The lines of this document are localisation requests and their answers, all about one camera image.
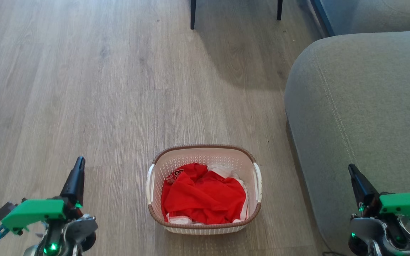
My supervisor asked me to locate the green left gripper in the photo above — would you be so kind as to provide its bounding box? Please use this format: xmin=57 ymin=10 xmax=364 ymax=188
xmin=0 ymin=156 xmax=86 ymax=235

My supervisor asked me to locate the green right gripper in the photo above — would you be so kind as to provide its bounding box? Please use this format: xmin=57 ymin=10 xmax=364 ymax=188
xmin=348 ymin=164 xmax=410 ymax=230

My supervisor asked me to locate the white woven plastic laundry basket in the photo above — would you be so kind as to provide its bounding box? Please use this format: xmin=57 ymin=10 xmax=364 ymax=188
xmin=146 ymin=144 xmax=263 ymax=235

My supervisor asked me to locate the grey fabric sofa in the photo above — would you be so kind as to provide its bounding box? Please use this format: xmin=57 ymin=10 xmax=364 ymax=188
xmin=284 ymin=30 xmax=410 ymax=256

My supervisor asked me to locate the red garment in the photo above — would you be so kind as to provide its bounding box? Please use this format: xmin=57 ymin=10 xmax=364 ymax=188
xmin=161 ymin=163 xmax=247 ymax=225

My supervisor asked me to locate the white garment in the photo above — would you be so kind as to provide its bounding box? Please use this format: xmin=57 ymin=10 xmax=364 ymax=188
xmin=167 ymin=165 xmax=250 ymax=225

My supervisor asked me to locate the grey sofa seat section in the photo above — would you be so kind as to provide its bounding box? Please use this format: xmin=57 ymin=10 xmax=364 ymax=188
xmin=311 ymin=0 xmax=410 ymax=37

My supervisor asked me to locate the thin black cable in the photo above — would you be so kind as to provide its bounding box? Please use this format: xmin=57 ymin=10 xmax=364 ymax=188
xmin=320 ymin=245 xmax=348 ymax=256

